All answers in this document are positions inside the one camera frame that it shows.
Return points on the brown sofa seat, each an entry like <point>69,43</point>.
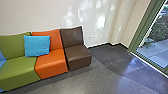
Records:
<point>77,55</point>

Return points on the orange sofa seat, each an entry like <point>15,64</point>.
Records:
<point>51,63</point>

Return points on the light blue cushion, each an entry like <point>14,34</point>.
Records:
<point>36,46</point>

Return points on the green sofa seat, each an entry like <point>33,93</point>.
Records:
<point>16,71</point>

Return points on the green hedge outdoors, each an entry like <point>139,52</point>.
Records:
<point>160,31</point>

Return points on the white wall outlet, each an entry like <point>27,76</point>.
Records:
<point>92,36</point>

